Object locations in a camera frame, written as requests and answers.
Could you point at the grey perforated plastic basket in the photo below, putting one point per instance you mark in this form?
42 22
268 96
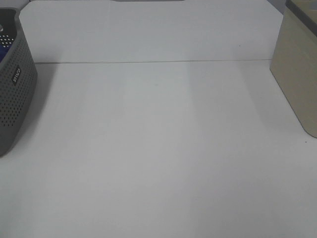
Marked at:
18 78

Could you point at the beige storage box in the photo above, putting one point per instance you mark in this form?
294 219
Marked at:
294 61

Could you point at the blue microfibre towel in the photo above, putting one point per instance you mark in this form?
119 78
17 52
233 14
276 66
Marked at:
3 51

